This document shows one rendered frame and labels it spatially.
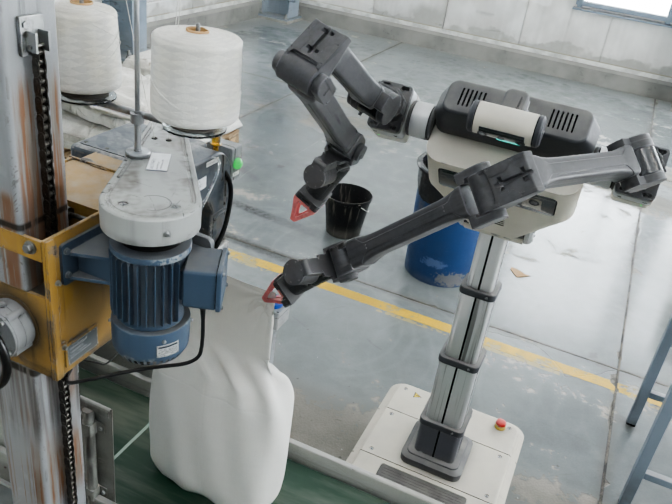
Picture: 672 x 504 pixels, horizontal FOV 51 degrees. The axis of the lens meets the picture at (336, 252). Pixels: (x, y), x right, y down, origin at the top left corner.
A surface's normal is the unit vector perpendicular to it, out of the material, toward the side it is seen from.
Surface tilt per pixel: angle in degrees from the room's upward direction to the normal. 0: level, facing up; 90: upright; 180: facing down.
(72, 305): 90
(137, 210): 0
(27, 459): 90
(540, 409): 0
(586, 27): 90
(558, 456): 0
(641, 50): 90
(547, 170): 44
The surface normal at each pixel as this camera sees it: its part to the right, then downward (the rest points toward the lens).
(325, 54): -0.07, -0.38
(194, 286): 0.00, 0.48
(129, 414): 0.13, -0.87
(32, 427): -0.40, 0.40
